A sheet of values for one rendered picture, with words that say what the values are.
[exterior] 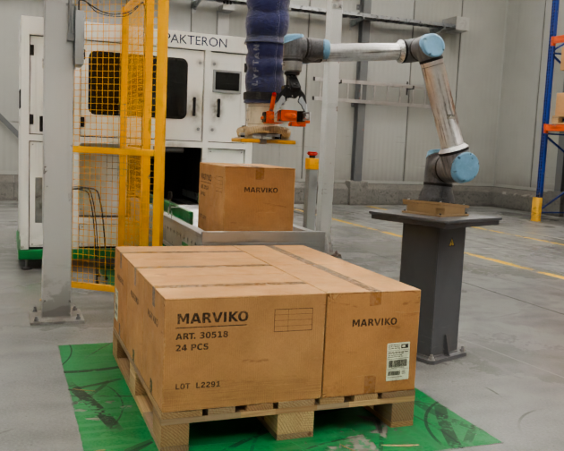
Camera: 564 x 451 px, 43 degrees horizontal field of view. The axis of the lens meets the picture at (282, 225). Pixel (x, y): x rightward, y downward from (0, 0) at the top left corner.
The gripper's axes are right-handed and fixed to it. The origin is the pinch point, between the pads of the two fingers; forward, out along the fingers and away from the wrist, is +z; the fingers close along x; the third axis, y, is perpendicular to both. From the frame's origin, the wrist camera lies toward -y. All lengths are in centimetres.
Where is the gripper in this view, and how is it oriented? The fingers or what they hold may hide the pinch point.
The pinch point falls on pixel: (291, 115)
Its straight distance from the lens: 334.4
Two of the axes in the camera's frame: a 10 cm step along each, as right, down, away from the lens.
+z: -0.4, 9.9, 1.1
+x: -9.8, -0.2, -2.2
